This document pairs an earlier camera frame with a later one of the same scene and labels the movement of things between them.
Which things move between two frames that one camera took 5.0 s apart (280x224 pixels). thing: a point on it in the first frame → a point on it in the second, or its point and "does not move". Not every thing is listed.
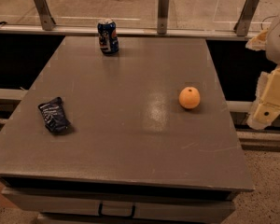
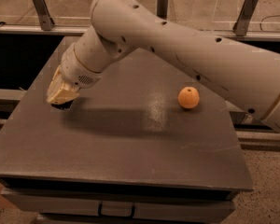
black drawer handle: [100, 208] does not move
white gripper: [279, 42] → [75, 69]
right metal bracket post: [246, 14] does not move
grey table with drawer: [161, 163] does not move
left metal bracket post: [48, 22] does not move
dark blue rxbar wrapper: [53, 116] → [63, 105]
